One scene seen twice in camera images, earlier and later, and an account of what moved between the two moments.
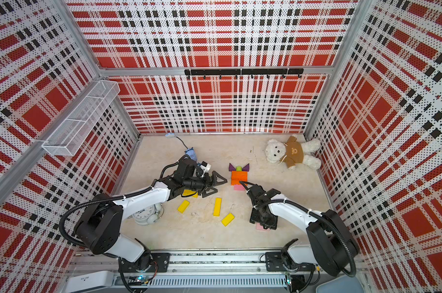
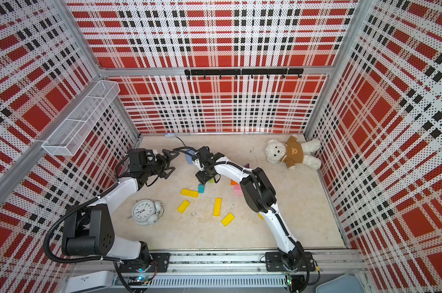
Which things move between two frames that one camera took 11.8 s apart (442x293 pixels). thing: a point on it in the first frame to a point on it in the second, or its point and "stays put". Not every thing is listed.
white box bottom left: (88, 281) stays put
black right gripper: (271, 224) to (201, 178)
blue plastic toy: (192, 153) stays put
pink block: (259, 226) to (237, 191)
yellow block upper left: (187, 192) stays put
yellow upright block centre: (217, 207) stays put
